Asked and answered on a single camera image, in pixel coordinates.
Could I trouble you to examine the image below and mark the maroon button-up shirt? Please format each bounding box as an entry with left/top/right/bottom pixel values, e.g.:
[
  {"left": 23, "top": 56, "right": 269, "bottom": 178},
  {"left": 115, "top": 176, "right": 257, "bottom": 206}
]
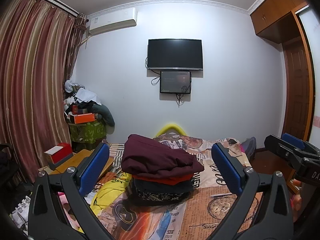
[{"left": 121, "top": 134, "right": 204, "bottom": 178}]

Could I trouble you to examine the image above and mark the dark grey clothes pile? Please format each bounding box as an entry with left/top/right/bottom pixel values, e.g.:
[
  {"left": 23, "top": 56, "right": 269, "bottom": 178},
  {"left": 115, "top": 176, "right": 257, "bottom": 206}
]
[{"left": 86, "top": 101, "right": 115, "bottom": 127}]

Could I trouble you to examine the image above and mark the wooden door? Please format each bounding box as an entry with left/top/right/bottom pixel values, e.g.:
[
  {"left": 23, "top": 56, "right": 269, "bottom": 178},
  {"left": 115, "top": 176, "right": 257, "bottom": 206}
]
[{"left": 283, "top": 37, "right": 310, "bottom": 139}]

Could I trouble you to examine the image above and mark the pink plush toy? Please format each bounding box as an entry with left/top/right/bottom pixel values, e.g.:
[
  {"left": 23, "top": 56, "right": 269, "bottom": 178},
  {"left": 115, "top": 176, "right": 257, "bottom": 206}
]
[{"left": 58, "top": 192, "right": 79, "bottom": 230}]

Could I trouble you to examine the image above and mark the dark grey backpack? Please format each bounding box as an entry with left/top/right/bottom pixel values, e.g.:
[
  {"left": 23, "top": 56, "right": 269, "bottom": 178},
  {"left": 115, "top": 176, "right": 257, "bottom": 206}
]
[{"left": 241, "top": 137, "right": 257, "bottom": 160}]

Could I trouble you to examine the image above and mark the newspaper print bed blanket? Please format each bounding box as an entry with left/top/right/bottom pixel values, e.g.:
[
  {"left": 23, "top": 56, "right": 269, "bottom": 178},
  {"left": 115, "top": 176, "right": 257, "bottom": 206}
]
[{"left": 86, "top": 134, "right": 236, "bottom": 239}]

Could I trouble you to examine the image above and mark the red tissue box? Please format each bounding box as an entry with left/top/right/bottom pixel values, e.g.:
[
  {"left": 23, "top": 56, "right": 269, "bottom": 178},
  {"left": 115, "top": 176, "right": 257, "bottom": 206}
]
[{"left": 44, "top": 142, "right": 73, "bottom": 164}]

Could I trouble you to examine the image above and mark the yellow garment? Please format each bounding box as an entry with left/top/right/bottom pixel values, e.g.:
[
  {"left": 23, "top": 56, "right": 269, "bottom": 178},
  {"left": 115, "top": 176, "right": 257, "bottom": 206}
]
[{"left": 90, "top": 172, "right": 132, "bottom": 216}]

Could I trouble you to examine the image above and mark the wooden lap desk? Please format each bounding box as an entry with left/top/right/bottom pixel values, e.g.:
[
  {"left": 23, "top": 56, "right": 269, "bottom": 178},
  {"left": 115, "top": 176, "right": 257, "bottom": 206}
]
[{"left": 48, "top": 149, "right": 114, "bottom": 179}]

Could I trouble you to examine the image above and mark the black patterned folded garment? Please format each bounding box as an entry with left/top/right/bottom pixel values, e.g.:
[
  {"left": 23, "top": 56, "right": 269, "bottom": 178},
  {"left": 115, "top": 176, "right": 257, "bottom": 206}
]
[{"left": 128, "top": 188, "right": 194, "bottom": 206}]

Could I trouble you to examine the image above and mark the navy folded garment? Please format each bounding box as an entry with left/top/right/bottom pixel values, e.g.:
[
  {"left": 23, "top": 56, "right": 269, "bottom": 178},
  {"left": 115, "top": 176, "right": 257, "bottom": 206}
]
[{"left": 133, "top": 179, "right": 194, "bottom": 194}]

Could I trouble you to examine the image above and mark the green patterned storage box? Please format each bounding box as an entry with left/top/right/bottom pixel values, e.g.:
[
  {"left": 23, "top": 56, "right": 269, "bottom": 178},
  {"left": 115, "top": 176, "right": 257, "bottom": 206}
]
[{"left": 68, "top": 120, "right": 107, "bottom": 144}]

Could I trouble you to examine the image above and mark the red folded garment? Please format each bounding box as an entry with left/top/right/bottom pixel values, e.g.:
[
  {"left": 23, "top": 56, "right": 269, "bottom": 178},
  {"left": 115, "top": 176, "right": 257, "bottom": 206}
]
[{"left": 132, "top": 173, "right": 194, "bottom": 185}]

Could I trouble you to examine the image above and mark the orange shoe box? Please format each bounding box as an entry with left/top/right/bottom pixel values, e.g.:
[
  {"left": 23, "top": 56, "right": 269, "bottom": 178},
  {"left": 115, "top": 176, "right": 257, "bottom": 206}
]
[{"left": 73, "top": 113, "right": 95, "bottom": 124}]

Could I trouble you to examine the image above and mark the wooden overhead cabinet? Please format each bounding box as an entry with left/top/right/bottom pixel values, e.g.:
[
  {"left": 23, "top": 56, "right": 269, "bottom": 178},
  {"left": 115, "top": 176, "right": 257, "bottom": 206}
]
[{"left": 251, "top": 0, "right": 309, "bottom": 44}]

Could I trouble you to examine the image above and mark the white sliding wardrobe door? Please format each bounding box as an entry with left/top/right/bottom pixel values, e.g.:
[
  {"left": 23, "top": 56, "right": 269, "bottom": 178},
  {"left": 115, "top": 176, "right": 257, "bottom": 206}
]
[{"left": 297, "top": 4, "right": 320, "bottom": 151}]

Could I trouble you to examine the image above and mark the yellow headboard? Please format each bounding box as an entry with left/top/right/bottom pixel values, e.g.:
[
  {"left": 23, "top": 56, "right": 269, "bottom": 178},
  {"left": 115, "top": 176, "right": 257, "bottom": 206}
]
[{"left": 155, "top": 123, "right": 187, "bottom": 137}]

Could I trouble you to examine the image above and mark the striped red curtain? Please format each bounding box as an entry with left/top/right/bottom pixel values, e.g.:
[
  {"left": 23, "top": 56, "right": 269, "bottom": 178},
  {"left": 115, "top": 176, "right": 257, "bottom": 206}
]
[{"left": 1, "top": 0, "right": 86, "bottom": 181}]

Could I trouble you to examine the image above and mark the white air conditioner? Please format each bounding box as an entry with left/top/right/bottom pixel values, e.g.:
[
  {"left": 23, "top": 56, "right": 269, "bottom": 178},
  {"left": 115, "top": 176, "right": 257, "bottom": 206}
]
[{"left": 88, "top": 8, "right": 137, "bottom": 36}]

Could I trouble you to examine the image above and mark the small wall monitor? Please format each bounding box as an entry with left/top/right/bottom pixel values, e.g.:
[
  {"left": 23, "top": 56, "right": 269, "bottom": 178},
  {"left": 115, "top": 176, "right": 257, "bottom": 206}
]
[{"left": 160, "top": 70, "right": 191, "bottom": 94}]

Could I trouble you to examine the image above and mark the large wall television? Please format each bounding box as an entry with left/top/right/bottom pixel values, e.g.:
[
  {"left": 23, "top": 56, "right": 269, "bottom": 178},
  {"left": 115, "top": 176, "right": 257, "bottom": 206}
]
[{"left": 146, "top": 38, "right": 203, "bottom": 71}]

